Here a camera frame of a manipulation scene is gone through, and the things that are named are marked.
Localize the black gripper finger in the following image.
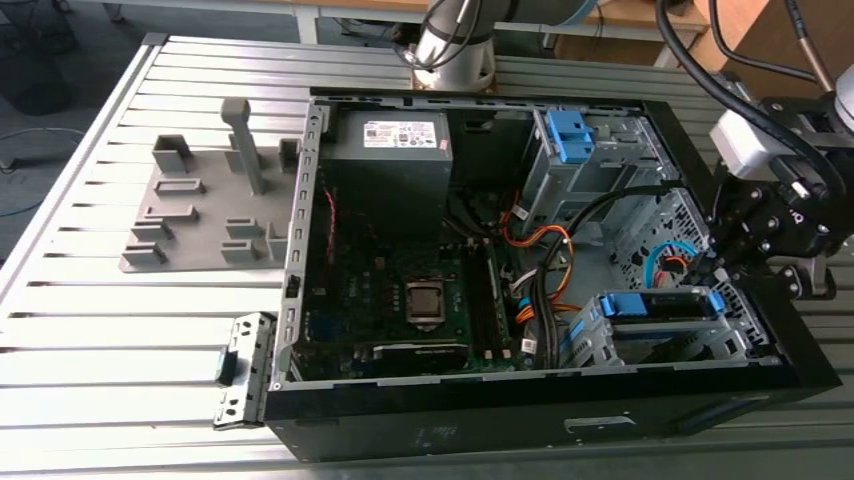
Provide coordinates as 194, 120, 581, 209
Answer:
696, 184, 779, 282
731, 257, 839, 302

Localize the hard disk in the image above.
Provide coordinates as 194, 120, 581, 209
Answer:
565, 289, 728, 361

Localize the metal disk bay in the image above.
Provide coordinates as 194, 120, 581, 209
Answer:
563, 287, 781, 369

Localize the metal optical drive cage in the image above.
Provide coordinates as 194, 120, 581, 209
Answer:
519, 107, 681, 231

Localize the blue plastic drive latch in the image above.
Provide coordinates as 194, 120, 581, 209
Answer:
543, 110, 595, 164

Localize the wooden cabinet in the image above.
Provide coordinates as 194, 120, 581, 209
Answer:
679, 0, 854, 139

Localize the black RAM slot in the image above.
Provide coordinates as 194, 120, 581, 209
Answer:
463, 238, 499, 360
484, 237, 516, 359

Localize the CPU socket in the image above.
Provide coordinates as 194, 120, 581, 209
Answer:
399, 280, 449, 331

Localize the grey power supply unit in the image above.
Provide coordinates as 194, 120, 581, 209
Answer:
316, 109, 456, 236

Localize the black graphics card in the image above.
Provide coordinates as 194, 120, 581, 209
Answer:
352, 341, 472, 374

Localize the black PC case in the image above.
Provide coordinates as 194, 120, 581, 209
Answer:
262, 85, 843, 464

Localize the green motherboard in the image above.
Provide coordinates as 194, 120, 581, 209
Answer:
296, 174, 535, 379

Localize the grey parts rack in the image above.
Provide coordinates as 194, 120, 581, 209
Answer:
118, 98, 305, 275

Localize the black office chair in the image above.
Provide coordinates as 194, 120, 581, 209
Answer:
0, 0, 81, 116

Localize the orange power wire with connector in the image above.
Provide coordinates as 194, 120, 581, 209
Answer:
656, 257, 699, 289

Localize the blue data wire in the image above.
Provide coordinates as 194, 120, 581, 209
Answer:
644, 242, 708, 294

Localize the orange wire bundle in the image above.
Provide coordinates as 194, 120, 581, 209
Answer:
500, 192, 583, 326

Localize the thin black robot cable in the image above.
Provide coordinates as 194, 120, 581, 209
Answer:
705, 0, 827, 85

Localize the thin red wire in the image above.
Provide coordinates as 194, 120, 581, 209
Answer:
321, 187, 340, 262

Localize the wooden desk with white frame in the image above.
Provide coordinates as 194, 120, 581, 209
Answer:
292, 0, 709, 69

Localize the metal expansion slot bracket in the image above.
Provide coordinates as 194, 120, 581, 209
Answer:
212, 310, 278, 431

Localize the white floor cable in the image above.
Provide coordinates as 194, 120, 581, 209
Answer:
0, 125, 86, 144

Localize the blue floor cable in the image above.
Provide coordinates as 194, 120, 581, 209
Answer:
0, 197, 38, 219

